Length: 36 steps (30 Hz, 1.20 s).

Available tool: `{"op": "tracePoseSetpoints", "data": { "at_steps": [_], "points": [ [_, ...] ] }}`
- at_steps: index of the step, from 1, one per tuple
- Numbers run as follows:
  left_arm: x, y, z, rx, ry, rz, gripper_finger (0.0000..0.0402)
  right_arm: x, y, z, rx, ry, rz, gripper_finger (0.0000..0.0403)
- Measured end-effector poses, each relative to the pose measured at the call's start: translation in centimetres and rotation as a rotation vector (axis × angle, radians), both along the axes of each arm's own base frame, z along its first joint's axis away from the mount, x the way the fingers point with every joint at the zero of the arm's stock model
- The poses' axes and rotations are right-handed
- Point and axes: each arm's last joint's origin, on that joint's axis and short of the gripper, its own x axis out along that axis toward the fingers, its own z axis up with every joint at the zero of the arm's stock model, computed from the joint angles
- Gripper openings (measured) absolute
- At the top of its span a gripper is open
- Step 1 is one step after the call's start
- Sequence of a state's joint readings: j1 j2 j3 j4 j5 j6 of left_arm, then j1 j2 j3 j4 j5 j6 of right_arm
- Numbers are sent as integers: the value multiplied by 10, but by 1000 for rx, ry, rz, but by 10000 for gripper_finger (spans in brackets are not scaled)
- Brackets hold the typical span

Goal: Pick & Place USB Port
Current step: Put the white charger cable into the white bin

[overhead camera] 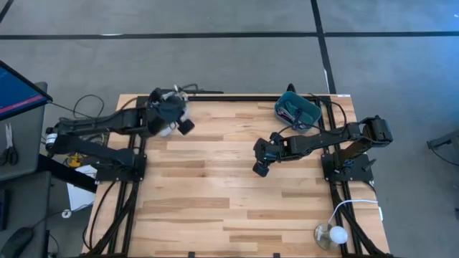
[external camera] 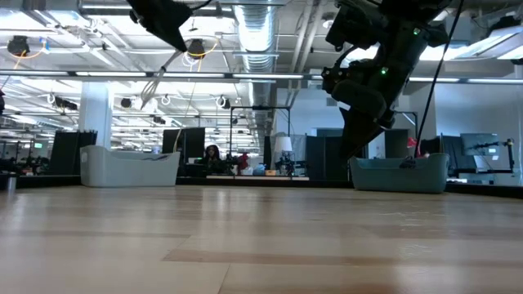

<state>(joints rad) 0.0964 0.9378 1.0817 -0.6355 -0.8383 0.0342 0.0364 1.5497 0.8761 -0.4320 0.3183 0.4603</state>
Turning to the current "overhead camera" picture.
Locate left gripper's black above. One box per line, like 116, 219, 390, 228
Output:
146, 87, 197, 137

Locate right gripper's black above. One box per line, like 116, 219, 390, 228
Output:
252, 131, 289, 178

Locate teal plastic bin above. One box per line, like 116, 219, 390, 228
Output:
273, 90, 323, 135

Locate white ball lamp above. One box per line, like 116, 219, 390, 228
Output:
328, 225, 349, 246

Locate white paper sheet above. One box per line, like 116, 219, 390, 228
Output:
66, 163, 98, 212

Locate grey side desk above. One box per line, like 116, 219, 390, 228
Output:
0, 82, 49, 182

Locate computer monitor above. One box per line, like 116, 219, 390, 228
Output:
0, 59, 54, 123

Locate black stand foot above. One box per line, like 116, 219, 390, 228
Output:
426, 128, 459, 151

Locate black computer mouse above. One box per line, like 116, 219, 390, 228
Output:
0, 226, 35, 258

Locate black aluminium table frame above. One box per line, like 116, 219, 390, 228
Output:
81, 93, 395, 258

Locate thin black floor cable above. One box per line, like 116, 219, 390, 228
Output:
49, 94, 114, 127

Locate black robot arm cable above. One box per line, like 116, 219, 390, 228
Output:
278, 93, 349, 137

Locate white lamp cable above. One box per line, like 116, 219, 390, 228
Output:
326, 199, 384, 225

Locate black handled scissors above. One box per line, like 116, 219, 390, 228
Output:
0, 123, 20, 167

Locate black floor cable loop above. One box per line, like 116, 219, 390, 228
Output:
428, 141, 459, 168

